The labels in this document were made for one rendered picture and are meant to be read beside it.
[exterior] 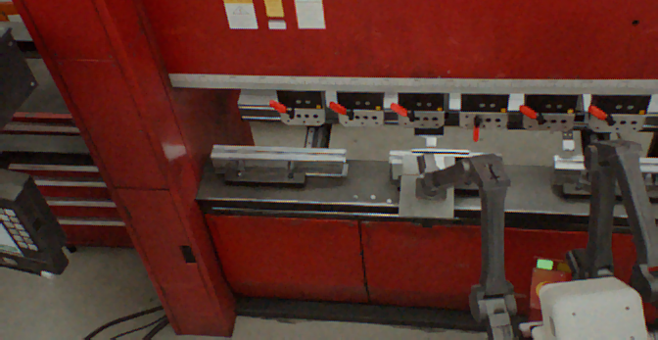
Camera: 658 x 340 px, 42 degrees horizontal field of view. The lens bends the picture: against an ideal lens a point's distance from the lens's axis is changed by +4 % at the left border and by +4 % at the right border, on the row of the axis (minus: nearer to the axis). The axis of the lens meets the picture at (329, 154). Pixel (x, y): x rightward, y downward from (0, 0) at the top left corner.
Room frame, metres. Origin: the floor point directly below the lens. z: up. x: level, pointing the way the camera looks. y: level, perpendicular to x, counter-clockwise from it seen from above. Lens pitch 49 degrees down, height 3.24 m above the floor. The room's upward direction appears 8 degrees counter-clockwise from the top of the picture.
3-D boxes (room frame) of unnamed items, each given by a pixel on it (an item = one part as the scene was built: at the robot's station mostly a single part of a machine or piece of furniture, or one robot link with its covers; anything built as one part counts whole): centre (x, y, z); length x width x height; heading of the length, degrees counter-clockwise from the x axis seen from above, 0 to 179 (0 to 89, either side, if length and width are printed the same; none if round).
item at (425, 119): (1.88, -0.33, 1.26); 0.15 x 0.09 x 0.17; 77
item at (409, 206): (1.73, -0.32, 1.00); 0.26 x 0.18 x 0.01; 167
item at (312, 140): (2.35, 0.00, 0.81); 0.64 x 0.08 x 0.14; 167
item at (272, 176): (1.95, 0.25, 0.89); 0.30 x 0.05 x 0.03; 77
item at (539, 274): (1.40, -0.70, 0.75); 0.20 x 0.16 x 0.18; 71
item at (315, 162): (2.00, 0.18, 0.92); 0.50 x 0.06 x 0.10; 77
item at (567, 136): (1.93, -0.84, 1.01); 0.26 x 0.12 x 0.05; 167
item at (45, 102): (2.55, 1.03, 0.50); 0.50 x 0.50 x 1.00; 77
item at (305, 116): (1.97, 0.06, 1.26); 0.15 x 0.09 x 0.17; 77
